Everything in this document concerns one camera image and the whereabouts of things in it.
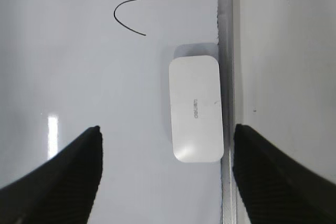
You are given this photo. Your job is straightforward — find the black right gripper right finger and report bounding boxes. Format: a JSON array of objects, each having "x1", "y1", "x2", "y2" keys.
[{"x1": 233, "y1": 124, "x2": 335, "y2": 223}]

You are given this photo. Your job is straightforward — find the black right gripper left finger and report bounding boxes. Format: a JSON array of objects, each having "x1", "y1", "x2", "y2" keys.
[{"x1": 1, "y1": 126, "x2": 103, "y2": 223}]

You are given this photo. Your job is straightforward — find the white rectangular board eraser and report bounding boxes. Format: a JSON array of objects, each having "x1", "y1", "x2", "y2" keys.
[{"x1": 168, "y1": 42, "x2": 224, "y2": 163}]

